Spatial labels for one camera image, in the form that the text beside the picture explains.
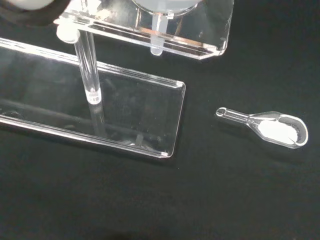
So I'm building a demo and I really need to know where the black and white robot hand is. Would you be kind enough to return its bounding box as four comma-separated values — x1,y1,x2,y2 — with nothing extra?
0,0,72,27

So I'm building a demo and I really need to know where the translucent plastic funnel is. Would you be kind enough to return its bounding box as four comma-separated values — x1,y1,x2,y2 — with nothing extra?
133,0,204,56

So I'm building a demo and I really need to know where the clear acrylic funnel stand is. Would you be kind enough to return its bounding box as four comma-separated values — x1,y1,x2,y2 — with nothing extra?
0,0,235,160

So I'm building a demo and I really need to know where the glass weighing funnel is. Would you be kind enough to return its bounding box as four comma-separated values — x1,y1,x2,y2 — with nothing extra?
215,106,309,150

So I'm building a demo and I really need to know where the black table cloth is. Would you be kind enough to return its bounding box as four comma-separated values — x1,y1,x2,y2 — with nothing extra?
0,0,320,240

